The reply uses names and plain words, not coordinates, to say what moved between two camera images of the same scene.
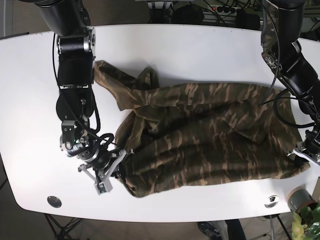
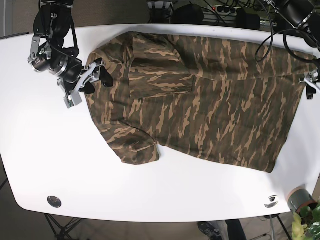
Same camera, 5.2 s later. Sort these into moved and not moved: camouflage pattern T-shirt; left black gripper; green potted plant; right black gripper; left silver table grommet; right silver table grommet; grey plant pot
Moved: right black gripper; camouflage pattern T-shirt; left black gripper
Not moved: grey plant pot; green potted plant; left silver table grommet; right silver table grommet
